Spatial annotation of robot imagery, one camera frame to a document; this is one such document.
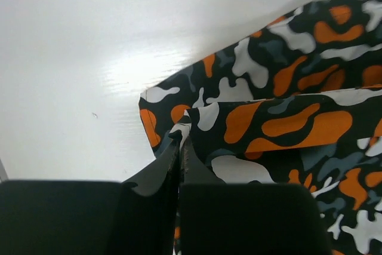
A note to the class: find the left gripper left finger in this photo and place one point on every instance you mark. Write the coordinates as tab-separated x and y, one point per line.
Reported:
136	216

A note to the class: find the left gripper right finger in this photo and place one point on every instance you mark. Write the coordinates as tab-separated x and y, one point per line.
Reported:
221	218

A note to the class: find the orange camouflage shorts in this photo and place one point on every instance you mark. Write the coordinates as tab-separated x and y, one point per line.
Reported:
298	101

